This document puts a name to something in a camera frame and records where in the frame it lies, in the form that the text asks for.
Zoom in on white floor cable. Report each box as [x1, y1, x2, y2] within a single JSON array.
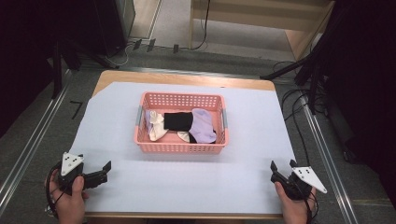
[[104, 40, 139, 68]]

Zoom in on white sock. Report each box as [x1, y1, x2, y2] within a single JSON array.
[[148, 110, 170, 142], [177, 131, 191, 144]]

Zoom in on black metal stand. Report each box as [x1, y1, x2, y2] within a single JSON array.
[[49, 36, 120, 100]]

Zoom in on dark cabinet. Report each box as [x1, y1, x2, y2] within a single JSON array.
[[92, 0, 136, 58]]

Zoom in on metal floor rail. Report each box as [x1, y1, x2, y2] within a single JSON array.
[[78, 64, 262, 80], [302, 96, 360, 224], [0, 68, 73, 217]]

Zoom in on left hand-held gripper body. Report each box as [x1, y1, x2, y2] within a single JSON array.
[[57, 151, 86, 196]]

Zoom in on black hanging cable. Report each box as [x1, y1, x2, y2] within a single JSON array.
[[190, 0, 212, 51]]

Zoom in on light purple sock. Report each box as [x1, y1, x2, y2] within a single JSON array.
[[188, 107, 218, 145], [144, 109, 154, 134]]

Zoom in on black floor cables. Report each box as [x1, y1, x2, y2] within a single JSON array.
[[272, 59, 328, 166]]

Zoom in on wooden shelf unit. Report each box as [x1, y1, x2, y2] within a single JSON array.
[[189, 0, 336, 63]]

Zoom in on person's right hand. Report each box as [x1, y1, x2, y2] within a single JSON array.
[[274, 181, 318, 224]]

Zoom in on person's left hand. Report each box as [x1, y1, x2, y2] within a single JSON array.
[[46, 169, 90, 224]]

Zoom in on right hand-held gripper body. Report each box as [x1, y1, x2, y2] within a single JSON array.
[[270, 164, 328, 201]]

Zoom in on white table cloth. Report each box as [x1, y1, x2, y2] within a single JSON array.
[[68, 81, 297, 216]]

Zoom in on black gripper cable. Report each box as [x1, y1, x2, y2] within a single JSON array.
[[45, 161, 67, 219], [303, 189, 319, 224]]

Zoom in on black tripod stand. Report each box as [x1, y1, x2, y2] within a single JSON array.
[[260, 6, 356, 116]]

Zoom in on pink plastic basket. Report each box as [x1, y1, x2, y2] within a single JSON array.
[[134, 91, 230, 155]]

